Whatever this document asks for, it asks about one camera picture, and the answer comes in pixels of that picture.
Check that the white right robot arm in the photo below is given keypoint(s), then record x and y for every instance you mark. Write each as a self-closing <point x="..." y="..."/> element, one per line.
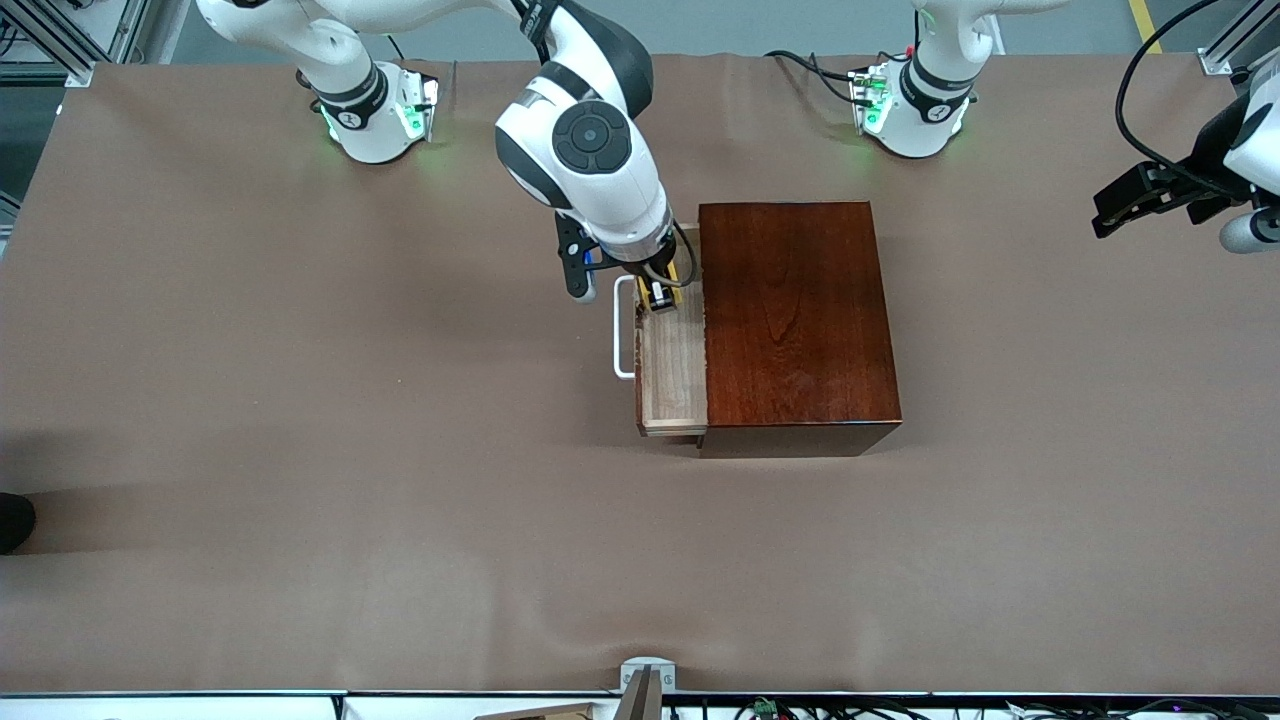
<point x="590" y="140"/>

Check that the yellow floor tape stripe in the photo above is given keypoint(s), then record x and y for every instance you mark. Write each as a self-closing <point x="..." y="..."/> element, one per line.
<point x="1145" y="25"/>

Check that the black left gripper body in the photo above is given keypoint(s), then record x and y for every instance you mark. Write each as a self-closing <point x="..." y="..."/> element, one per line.
<point x="1206" y="172"/>

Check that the black shoe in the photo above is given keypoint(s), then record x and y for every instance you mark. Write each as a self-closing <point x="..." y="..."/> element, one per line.
<point x="12" y="522"/>

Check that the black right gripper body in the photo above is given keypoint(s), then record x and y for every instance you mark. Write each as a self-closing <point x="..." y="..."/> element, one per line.
<point x="655" y="271"/>

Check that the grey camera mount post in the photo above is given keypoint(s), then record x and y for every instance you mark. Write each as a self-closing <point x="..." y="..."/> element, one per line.
<point x="647" y="690"/>

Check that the aluminium frame profile black foot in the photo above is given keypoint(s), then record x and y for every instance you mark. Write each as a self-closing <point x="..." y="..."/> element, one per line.
<point x="1225" y="55"/>

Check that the aluminium frame structure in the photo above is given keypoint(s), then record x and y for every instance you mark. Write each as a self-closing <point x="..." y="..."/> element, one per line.
<point x="70" y="60"/>

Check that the dark red wooden cabinet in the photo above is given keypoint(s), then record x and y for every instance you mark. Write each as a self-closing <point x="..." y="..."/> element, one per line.
<point x="800" y="320"/>

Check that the brown table cover sheet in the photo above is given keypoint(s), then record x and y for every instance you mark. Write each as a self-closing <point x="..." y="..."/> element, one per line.
<point x="400" y="500"/>

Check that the yellow block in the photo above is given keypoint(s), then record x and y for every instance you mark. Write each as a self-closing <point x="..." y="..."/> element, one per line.
<point x="677" y="275"/>

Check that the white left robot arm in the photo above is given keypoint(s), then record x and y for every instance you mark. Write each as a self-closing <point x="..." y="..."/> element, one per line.
<point x="930" y="100"/>

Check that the brown cardboard piece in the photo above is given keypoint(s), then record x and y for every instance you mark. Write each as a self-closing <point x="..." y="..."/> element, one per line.
<point x="550" y="713"/>

